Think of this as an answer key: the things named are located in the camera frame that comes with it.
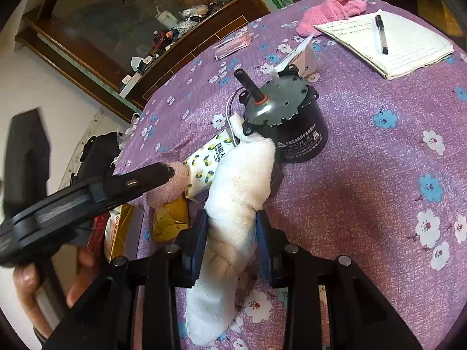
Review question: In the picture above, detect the black pen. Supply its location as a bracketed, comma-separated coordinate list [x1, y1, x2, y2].
[375, 14, 389, 55]

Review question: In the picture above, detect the purple floral tablecloth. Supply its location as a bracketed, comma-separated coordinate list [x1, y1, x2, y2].
[116, 0, 466, 349]

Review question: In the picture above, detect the white fluffy sock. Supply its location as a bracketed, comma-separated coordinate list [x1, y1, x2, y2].
[184, 114, 276, 346]

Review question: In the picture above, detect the yellow snack packet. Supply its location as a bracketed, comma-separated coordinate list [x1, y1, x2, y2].
[151, 195, 190, 243]

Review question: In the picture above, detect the lemon print tissue pack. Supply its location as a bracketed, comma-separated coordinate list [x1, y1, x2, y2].
[183, 129, 234, 199]

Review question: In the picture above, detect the person's left hand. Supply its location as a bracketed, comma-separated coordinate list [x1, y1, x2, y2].
[12, 245, 97, 340]

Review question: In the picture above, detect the black leather chair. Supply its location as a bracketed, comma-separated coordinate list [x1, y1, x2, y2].
[70, 132, 120, 184]

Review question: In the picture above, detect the pink plush toy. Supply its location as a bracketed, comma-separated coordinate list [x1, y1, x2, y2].
[147, 161, 189, 210]

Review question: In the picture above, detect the dark wooden cabinet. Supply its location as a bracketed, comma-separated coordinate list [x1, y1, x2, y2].
[14, 0, 293, 121]

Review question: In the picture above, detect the black cylindrical motor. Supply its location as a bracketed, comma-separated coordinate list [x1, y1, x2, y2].
[234, 65, 328, 164]

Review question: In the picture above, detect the pink mask packet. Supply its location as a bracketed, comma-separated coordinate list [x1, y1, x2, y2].
[214, 32, 252, 61]

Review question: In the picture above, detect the white open notebook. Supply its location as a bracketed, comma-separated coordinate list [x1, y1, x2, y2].
[316, 10, 454, 80]

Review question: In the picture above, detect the pink fluffy cloth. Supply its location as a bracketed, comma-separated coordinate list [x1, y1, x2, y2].
[296, 0, 367, 38]

